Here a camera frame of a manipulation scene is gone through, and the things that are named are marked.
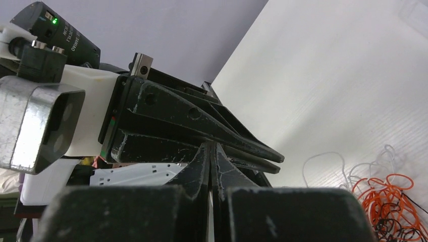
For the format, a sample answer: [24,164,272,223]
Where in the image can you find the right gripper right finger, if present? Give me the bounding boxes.
[210,143,376,241]

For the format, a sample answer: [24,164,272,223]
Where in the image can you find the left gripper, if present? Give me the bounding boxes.
[62,53,284,174]

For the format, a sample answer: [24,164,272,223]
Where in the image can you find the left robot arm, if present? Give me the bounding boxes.
[1,2,284,241]

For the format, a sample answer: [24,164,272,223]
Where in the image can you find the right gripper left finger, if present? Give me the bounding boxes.
[33,159,209,241]

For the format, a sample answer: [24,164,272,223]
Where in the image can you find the cable pile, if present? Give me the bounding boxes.
[302,144,428,242]

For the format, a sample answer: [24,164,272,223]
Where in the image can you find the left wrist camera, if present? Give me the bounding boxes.
[1,76,85,174]

